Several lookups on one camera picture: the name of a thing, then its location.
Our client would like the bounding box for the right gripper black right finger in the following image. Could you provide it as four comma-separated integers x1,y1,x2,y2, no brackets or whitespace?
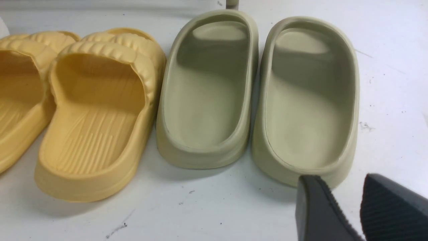
360,173,428,241

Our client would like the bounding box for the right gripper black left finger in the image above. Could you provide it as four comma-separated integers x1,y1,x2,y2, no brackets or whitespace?
295,175,364,241

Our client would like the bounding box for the right beige foam slipper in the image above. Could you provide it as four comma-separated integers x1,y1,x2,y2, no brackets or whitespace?
251,16,360,188

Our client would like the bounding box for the beige foam slipper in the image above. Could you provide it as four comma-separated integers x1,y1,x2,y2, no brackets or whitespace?
156,9,259,169
251,16,360,188

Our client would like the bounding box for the left beige foam slipper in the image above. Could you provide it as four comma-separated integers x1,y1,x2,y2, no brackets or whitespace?
156,9,259,169

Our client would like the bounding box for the right yellow slide slipper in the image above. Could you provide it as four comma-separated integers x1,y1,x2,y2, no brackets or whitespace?
34,28,167,202

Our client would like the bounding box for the yellow slide slipper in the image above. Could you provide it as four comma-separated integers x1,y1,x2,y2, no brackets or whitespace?
34,28,167,202
0,31,81,173

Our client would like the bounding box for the left yellow slide slipper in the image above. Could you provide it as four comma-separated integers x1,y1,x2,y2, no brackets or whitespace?
0,31,81,173

